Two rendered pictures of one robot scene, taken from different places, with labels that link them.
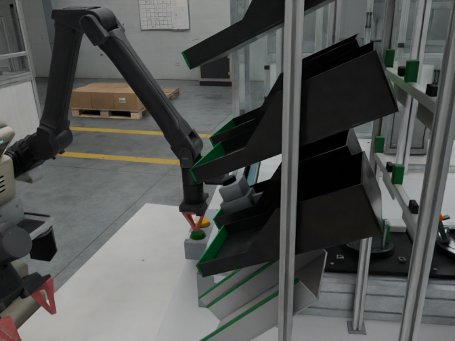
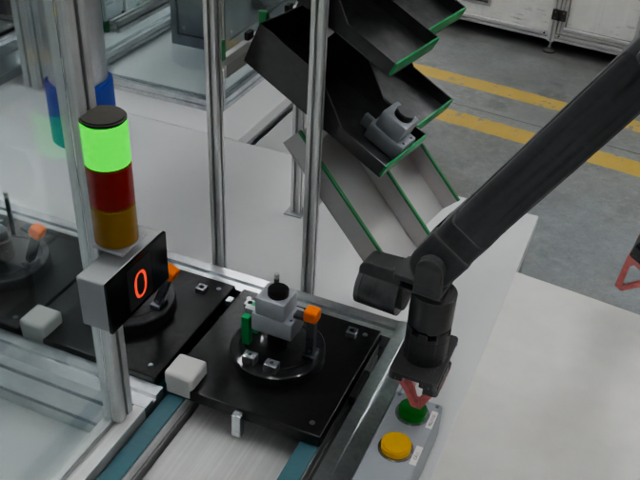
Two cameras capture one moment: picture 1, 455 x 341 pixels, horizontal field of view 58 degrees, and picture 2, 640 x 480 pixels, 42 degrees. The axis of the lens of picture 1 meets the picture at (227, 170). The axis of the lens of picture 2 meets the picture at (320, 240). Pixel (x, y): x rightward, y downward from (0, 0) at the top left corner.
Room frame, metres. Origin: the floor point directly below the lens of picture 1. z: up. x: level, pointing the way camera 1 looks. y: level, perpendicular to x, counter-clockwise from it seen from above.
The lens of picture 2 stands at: (1.88, 0.14, 1.81)
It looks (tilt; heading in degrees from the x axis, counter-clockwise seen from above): 34 degrees down; 193
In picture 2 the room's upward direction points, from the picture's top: 3 degrees clockwise
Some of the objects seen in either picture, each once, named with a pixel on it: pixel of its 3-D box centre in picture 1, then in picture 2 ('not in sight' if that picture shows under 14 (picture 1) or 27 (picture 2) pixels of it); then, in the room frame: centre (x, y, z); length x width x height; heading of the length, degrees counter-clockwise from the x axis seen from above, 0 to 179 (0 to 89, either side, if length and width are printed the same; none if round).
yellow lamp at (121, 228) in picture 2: not in sight; (114, 219); (1.17, -0.26, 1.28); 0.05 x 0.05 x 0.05
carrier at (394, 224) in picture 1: (368, 230); (129, 285); (0.96, -0.37, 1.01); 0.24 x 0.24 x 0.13; 81
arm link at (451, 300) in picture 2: (193, 173); (428, 304); (1.05, 0.09, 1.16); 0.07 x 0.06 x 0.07; 77
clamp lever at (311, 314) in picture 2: not in sight; (306, 329); (1.00, -0.07, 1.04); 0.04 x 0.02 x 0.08; 81
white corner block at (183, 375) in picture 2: not in sight; (186, 376); (1.08, -0.23, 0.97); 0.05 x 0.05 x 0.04; 81
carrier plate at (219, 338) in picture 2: not in sight; (277, 359); (1.00, -0.12, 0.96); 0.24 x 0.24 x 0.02; 81
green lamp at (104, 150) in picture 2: not in sight; (105, 140); (1.17, -0.26, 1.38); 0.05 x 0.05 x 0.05
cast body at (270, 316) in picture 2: not in sight; (271, 306); (1.00, -0.13, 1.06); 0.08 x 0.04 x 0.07; 80
